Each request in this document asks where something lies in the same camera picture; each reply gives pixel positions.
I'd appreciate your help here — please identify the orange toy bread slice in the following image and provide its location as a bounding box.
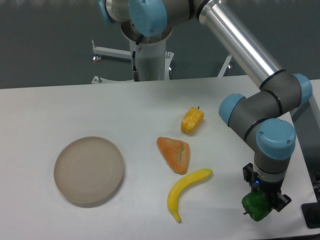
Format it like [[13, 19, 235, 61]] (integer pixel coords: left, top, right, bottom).
[[156, 137, 191, 175]]

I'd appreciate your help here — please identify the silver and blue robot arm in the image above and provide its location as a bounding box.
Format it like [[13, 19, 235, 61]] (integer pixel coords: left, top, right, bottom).
[[97, 0, 313, 214]]

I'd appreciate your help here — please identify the black cable on pedestal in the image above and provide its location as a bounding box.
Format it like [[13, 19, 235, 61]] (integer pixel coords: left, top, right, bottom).
[[131, 33, 145, 82]]

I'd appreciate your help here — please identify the black device at table edge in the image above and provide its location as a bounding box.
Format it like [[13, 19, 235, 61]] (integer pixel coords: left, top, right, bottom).
[[301, 202, 320, 229]]

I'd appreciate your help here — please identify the yellow toy banana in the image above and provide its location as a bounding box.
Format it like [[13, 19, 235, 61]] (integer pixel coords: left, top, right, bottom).
[[167, 168, 213, 224]]

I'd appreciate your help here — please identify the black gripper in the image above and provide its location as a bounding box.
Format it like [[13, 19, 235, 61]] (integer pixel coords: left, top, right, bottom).
[[242, 163, 292, 212]]

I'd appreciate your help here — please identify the green toy pepper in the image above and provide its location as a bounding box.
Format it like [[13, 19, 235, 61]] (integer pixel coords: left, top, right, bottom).
[[241, 190, 271, 222]]

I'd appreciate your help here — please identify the yellow toy pepper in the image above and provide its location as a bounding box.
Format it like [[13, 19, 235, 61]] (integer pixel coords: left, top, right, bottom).
[[180, 106, 205, 135]]

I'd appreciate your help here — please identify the beige round plate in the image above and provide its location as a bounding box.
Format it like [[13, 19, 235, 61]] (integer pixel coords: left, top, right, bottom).
[[53, 136, 125, 208]]

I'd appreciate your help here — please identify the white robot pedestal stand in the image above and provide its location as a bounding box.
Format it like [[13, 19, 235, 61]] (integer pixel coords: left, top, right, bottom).
[[92, 20, 235, 84]]

